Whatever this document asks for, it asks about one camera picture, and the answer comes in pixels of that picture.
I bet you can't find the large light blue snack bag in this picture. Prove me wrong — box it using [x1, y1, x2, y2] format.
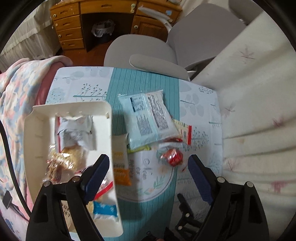
[118, 90, 179, 149]

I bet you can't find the blue white snack packet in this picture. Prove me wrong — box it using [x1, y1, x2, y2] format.
[93, 201, 118, 219]

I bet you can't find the clear bag of cookies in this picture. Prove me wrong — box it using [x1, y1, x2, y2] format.
[43, 145, 86, 184]

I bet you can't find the orange yellow snack packet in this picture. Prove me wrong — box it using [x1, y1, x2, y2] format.
[112, 134, 132, 186]

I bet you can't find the red wrapped candy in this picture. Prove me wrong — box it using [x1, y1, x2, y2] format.
[159, 148, 183, 167]

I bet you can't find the white grey snack pouch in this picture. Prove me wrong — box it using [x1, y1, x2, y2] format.
[55, 115, 95, 152]

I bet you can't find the white plastic storage bin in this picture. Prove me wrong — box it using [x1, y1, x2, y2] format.
[23, 101, 123, 240]

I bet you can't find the red white snack packet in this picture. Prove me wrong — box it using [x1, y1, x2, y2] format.
[173, 120, 192, 145]

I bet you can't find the green snack stick packet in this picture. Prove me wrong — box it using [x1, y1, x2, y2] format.
[127, 145, 151, 154]

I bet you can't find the teal patterned tablecloth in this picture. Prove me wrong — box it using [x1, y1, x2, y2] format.
[46, 67, 223, 240]

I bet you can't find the floral pastel blanket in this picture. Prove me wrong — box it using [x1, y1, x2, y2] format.
[1, 56, 73, 240]

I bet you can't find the white floral curtain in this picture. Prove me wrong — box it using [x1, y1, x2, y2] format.
[194, 12, 295, 240]

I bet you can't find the white lace bed cover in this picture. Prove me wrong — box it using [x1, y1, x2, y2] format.
[1, 0, 61, 72]

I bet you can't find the grey office chair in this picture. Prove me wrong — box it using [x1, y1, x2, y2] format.
[104, 4, 246, 80]

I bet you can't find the wooden desk with drawers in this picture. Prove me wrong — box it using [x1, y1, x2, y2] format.
[50, 1, 182, 50]

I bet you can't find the trash bin with bag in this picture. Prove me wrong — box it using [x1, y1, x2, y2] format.
[91, 20, 115, 38]

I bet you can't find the black cable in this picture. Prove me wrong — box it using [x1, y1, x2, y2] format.
[0, 120, 32, 218]

